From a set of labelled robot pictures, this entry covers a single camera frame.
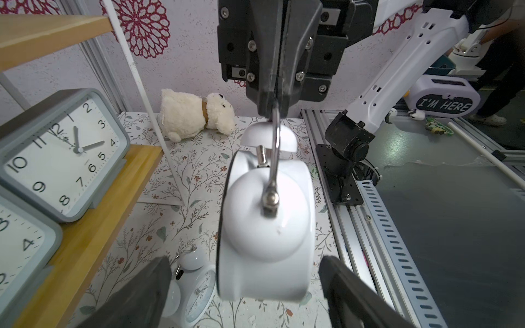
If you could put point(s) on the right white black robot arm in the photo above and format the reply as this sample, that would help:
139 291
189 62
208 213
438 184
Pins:
441 25

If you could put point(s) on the white teddy bear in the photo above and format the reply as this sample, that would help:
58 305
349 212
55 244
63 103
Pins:
184 115

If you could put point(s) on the grey square clock face-down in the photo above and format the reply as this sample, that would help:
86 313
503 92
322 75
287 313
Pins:
29 239

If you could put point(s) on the white twin-bell clock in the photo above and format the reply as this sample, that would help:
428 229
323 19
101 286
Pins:
191 288
266 238

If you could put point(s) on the wooden white-framed two-tier shelf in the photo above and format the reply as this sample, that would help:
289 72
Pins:
58 159

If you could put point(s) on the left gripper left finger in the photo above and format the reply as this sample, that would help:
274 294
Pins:
140 302

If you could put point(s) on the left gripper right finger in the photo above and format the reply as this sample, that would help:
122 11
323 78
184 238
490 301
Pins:
351 303

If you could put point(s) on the metal base rail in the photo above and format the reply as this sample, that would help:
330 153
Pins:
371 246

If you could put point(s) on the grey square alarm clock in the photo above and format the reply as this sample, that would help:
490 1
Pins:
62 155

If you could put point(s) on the purple im here device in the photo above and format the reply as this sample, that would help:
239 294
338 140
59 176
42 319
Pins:
442 96

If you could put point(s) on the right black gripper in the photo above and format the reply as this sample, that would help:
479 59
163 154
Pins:
293 47

